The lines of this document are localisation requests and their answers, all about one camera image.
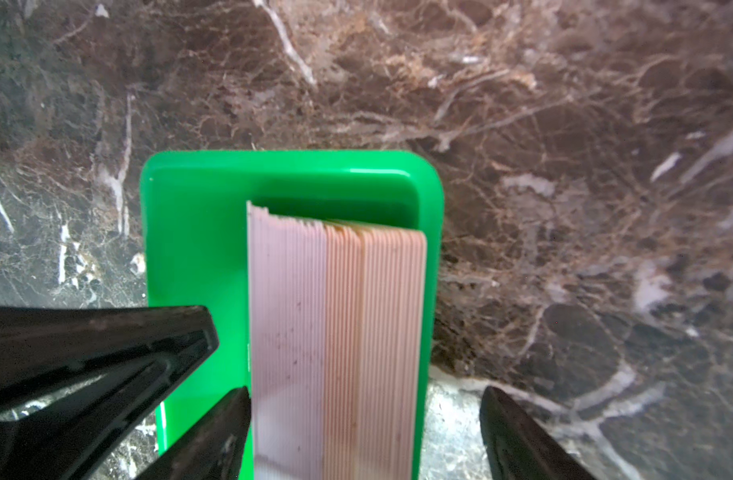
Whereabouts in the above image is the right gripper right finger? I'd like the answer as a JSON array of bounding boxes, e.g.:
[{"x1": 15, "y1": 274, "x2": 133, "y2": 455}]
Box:
[{"x1": 479, "y1": 386, "x2": 594, "y2": 480}]

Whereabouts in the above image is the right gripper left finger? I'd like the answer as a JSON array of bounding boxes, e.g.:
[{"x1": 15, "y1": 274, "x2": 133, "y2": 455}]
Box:
[{"x1": 140, "y1": 387, "x2": 252, "y2": 480}]

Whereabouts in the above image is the green plastic card tray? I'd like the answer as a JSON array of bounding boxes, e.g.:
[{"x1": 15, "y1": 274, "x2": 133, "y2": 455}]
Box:
[{"x1": 140, "y1": 150, "x2": 444, "y2": 479}]

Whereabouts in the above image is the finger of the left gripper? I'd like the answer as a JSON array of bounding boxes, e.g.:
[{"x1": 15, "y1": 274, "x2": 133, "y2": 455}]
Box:
[{"x1": 0, "y1": 306, "x2": 220, "y2": 479}]

